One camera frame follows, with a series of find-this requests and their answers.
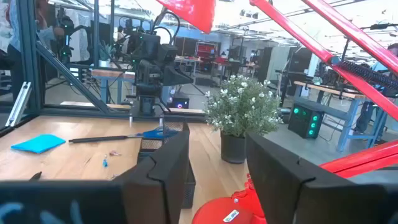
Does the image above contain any black mesh desk organizer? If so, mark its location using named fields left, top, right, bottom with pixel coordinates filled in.
left=136, top=120, right=197, bottom=210

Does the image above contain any black pen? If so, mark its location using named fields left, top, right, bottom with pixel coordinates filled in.
left=68, top=135, right=129, bottom=144

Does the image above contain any black computer with green fans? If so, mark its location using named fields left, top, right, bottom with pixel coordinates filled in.
left=287, top=101, right=325, bottom=140

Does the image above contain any black metal table frame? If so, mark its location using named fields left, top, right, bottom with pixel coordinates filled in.
left=0, top=0, right=208, bottom=131

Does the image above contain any potted plant with white flowers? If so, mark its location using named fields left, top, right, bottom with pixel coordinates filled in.
left=203, top=74, right=284, bottom=165

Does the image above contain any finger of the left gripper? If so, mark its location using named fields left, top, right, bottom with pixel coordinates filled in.
left=163, top=64, right=194, bottom=86

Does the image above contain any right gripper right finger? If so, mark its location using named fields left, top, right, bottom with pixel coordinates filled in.
left=245, top=132, right=398, bottom=224

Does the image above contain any silver aluminium bar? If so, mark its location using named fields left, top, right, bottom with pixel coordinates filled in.
left=5, top=81, right=33, bottom=128

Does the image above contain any wooden workbench with blue legs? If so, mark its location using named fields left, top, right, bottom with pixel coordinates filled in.
left=90, top=68, right=137, bottom=105
left=294, top=80, right=389, bottom=153

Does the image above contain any blue sticky note pad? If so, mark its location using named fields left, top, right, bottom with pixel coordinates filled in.
left=11, top=134, right=67, bottom=155

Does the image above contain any black computer with pink light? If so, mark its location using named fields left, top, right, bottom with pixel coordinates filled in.
left=167, top=96, right=190, bottom=110

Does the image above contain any red desk lamp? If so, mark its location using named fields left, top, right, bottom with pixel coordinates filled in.
left=155, top=0, right=398, bottom=224

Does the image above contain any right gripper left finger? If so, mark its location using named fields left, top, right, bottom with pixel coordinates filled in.
left=123, top=130, right=190, bottom=224

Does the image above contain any person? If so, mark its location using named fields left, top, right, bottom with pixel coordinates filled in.
left=354, top=42, right=398, bottom=134
left=0, top=0, right=65, bottom=103

